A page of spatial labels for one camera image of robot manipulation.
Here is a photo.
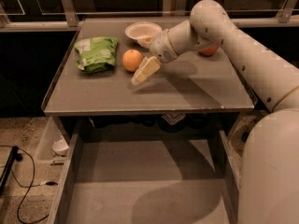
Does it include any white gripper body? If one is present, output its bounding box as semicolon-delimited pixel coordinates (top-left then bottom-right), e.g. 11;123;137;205
149;29;178;63

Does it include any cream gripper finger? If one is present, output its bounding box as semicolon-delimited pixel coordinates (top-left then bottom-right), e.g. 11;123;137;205
131;56;161;85
137;35;152;49

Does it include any orange fruit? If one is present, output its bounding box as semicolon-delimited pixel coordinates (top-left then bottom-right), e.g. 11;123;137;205
122;49;143;72

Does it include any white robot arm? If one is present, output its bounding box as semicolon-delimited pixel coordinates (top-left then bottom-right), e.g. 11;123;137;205
131;0;299;224

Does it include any grey open top drawer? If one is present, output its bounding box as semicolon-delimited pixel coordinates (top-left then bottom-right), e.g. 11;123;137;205
47;134;238;224

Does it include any white paper bowl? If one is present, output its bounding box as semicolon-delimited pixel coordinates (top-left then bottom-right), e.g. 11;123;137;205
125;21;162;46

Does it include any grey cabinet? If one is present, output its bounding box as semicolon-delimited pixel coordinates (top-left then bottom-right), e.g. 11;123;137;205
41;15;258;142

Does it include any red apple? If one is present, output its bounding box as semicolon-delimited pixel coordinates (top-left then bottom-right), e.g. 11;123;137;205
199;46;219;57

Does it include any green snack bag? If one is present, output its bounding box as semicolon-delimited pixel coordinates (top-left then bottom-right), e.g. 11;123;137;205
74;36;118;74

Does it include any metal railing with glass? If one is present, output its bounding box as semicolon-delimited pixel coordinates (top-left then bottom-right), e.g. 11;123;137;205
0;0;298;31

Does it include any black bar on floor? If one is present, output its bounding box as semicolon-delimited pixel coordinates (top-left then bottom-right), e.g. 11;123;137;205
0;146;19;196

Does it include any black cable on floor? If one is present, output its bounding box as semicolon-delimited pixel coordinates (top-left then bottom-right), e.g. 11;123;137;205
0;145;59;224

